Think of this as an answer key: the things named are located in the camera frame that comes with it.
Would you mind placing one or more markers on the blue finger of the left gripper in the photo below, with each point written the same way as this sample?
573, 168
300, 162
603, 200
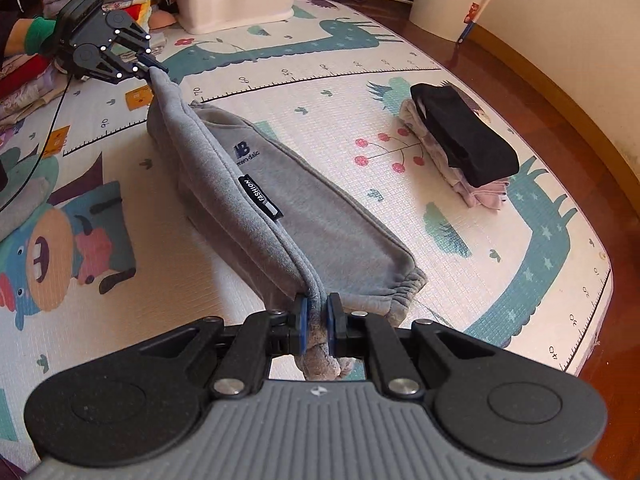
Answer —
93, 62
127, 32

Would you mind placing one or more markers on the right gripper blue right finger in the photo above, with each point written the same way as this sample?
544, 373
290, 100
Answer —
370, 337

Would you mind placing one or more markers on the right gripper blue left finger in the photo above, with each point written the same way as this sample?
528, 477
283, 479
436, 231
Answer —
250, 347

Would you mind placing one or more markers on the stack of folded clothes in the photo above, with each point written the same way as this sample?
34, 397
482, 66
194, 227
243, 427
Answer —
30, 77

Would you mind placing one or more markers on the giraffe print play mat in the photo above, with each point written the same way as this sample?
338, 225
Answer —
531, 277

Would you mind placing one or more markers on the pale pink folded garment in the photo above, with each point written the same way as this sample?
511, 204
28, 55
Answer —
491, 195

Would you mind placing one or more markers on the black folded garment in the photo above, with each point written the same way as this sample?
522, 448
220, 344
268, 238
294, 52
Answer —
469, 144

